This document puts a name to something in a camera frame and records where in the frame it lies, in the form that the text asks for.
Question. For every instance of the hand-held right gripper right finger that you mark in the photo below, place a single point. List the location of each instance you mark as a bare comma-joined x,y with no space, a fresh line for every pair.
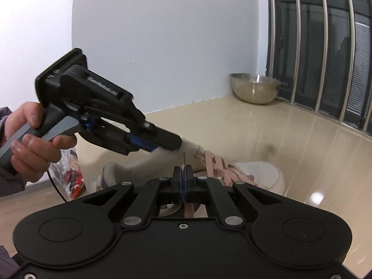
189,181

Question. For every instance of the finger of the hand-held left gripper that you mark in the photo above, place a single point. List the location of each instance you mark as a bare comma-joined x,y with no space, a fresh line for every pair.
165,139
116,141

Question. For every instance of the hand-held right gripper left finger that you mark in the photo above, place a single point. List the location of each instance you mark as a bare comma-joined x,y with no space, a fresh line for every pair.
178,181

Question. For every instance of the pink shoelace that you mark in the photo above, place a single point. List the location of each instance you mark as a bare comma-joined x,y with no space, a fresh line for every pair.
218,165

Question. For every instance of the white and navy sneaker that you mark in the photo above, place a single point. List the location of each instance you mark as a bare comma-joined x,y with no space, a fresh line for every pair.
261,171

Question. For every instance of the person's left hand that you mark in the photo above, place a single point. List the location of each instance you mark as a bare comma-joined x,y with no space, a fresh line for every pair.
32,157

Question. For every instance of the clear plastic bag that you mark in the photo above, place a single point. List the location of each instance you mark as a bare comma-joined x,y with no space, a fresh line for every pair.
72,177

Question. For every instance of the stainless steel bowl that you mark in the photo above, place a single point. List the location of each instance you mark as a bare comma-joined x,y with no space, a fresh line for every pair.
254,88

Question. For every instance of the purple jacket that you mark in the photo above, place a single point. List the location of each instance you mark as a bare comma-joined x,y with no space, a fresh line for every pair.
7,261

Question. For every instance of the steel window railing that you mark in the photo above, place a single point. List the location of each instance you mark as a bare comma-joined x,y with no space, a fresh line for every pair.
297,35

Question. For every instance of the dark window with blinds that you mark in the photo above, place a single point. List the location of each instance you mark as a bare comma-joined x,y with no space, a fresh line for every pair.
311,49

